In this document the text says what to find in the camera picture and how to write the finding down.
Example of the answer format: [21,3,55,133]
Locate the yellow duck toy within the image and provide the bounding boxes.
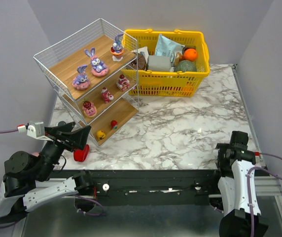
[96,130,106,140]

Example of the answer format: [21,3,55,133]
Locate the pink strawberry donut toy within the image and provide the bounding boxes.
[82,99,97,118]

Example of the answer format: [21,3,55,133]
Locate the small red apple toy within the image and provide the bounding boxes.
[110,120,118,129]

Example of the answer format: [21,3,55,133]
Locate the purple pink donut toy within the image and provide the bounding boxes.
[72,65,90,90]

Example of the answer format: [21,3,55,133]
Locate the red bear toy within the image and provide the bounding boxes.
[101,87,114,104]

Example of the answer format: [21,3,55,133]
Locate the purple bunny donut toy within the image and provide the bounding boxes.
[84,47,109,78]

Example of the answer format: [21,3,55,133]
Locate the red strawberry cake toy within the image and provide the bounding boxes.
[116,74,130,91]

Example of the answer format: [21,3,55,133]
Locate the purple bunny sundae toy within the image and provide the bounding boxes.
[110,33,124,62]

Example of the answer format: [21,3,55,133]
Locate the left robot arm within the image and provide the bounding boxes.
[0,121,95,229]

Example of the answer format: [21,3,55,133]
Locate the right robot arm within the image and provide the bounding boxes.
[216,131,269,237]

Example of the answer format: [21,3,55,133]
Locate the white bottle black cap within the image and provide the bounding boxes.
[55,121,66,126]

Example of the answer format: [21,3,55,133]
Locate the red bell pepper toy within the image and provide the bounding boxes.
[73,144,90,162]

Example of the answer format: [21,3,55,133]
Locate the pink round toy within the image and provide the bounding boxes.
[32,152,39,157]

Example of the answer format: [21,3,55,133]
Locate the yellow plastic basket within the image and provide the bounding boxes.
[122,29,210,97]

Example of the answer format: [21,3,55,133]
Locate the brown round container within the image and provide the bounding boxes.
[125,53,147,71]

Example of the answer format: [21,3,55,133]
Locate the grey box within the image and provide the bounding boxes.
[147,55,171,72]

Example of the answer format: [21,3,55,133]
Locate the light blue snack bag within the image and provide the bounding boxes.
[154,34,185,64]

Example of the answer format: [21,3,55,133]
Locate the green melon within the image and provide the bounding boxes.
[174,60,197,73]

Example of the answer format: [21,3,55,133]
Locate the orange fruit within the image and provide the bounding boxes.
[183,48,198,62]

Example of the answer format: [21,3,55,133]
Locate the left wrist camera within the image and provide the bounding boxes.
[27,121,49,141]

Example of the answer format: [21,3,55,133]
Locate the white wire wooden shelf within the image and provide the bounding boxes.
[34,18,139,146]

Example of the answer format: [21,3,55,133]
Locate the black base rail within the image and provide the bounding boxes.
[52,167,230,206]

